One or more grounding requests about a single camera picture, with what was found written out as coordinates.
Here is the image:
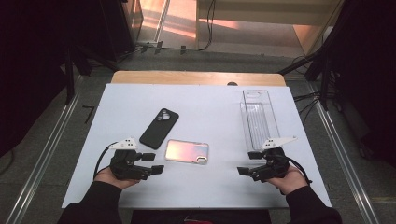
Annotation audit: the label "black metal stand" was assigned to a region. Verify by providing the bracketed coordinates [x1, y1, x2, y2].
[278, 46, 332, 111]
[64, 46, 120, 105]

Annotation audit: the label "light wooden cabinet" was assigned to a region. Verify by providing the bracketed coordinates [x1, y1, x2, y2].
[195, 0, 344, 27]

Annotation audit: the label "clear plastic container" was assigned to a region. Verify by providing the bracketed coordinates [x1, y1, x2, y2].
[239, 89, 281, 152]

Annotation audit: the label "iridescent phone case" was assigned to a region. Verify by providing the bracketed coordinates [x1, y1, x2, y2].
[163, 138, 210, 165]

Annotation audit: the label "metal pole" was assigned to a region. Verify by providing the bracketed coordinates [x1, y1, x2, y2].
[153, 0, 172, 45]

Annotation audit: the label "hanging black cable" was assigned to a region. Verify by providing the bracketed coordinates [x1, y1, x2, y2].
[136, 0, 218, 53]

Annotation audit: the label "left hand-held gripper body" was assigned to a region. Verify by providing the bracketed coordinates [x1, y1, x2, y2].
[108, 137, 153, 181]

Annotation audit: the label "black phone case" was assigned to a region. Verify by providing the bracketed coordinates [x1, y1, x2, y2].
[138, 107, 180, 150]

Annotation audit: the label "white board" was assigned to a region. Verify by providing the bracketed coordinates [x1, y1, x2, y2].
[61, 83, 332, 209]

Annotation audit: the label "black floor cables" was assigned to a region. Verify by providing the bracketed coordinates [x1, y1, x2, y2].
[293, 91, 323, 125]

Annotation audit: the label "person's left hand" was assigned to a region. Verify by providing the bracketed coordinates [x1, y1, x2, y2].
[93, 166, 140, 190]

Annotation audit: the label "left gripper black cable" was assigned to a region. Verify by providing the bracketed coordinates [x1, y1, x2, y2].
[92, 142, 119, 180]

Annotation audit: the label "dark curtain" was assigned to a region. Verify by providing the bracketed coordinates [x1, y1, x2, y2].
[0, 0, 136, 157]
[326, 0, 396, 169]

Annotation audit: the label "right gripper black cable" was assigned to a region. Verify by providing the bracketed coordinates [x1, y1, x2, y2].
[279, 153, 313, 186]

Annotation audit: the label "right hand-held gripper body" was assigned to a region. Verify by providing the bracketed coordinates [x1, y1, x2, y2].
[248, 135, 298, 184]

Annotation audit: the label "person's right hand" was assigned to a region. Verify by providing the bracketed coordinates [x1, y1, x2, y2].
[266, 164, 309, 196]

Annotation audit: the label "wooden table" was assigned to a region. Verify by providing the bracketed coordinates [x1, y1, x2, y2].
[110, 70, 287, 87]

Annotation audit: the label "metal floor rail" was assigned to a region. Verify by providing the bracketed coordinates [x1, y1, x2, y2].
[6, 92, 80, 224]
[306, 83, 379, 224]

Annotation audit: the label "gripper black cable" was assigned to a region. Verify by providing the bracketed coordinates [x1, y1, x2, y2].
[92, 142, 119, 180]
[279, 153, 313, 186]

